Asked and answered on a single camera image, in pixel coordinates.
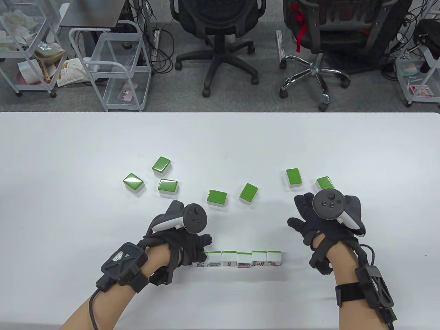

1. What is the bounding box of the person's right hand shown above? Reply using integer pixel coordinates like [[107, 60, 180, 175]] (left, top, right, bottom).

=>
[[287, 192, 366, 250]]

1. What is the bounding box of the person's left hand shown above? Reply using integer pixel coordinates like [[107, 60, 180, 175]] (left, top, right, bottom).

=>
[[137, 213, 213, 267]]

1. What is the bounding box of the row of mahjong tiles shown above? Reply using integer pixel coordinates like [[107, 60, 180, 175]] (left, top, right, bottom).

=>
[[207, 250, 283, 269]]

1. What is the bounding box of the person's left forearm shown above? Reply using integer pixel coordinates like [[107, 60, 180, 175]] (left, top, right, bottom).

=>
[[60, 246, 172, 330]]

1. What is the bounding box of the person's right forearm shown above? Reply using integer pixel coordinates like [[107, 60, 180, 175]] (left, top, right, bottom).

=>
[[311, 239, 391, 330]]

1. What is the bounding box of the black white handheld controller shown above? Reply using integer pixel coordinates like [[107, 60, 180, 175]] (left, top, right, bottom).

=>
[[151, 200, 208, 235], [312, 189, 365, 237]]

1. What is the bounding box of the black glove sensor box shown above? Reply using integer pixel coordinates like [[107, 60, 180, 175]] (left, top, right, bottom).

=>
[[309, 253, 332, 274], [150, 266, 172, 286]]

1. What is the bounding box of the red white box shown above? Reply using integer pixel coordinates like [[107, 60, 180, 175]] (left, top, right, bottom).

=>
[[408, 84, 436, 98]]

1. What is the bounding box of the white power strip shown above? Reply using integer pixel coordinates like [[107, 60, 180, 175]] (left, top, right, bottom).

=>
[[153, 29, 162, 63]]

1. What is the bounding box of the black office chair chrome base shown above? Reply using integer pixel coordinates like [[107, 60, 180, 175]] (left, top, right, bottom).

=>
[[276, 0, 414, 112]]

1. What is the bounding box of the white printed paper bag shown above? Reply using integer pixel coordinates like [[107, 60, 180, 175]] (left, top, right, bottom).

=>
[[56, 58, 92, 87]]

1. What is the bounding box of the black bag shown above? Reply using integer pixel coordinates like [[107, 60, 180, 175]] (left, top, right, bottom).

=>
[[412, 18, 440, 73]]

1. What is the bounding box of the pink paper sheet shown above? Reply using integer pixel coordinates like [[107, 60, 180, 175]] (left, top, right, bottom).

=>
[[13, 73, 47, 86]]

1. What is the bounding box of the white paper sheet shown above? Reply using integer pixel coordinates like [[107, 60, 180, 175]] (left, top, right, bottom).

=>
[[17, 59, 43, 79]]

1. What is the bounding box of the crinkled snack package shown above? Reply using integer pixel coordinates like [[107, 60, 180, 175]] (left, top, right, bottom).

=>
[[34, 41, 66, 66]]

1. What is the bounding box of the dark grey desk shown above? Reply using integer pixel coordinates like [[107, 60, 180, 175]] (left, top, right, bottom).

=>
[[59, 0, 130, 61]]

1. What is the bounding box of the crumpled white plastic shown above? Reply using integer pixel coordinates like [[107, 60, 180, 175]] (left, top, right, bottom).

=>
[[0, 9, 36, 39]]

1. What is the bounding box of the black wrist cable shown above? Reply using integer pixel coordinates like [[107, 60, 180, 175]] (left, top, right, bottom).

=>
[[89, 289, 103, 330], [357, 243, 374, 267]]

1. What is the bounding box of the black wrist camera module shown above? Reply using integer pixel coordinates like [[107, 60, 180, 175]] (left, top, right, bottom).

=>
[[96, 242, 150, 294], [335, 265, 396, 330]]

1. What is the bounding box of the white wire cart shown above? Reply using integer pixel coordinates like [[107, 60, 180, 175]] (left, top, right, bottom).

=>
[[394, 43, 440, 108], [68, 20, 152, 113], [0, 0, 59, 99]]

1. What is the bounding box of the red fabric strap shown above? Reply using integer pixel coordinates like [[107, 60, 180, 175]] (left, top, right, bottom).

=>
[[291, 2, 310, 54]]

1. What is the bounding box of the black floor cable bundle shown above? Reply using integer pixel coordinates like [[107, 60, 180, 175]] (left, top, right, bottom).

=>
[[131, 0, 175, 74]]

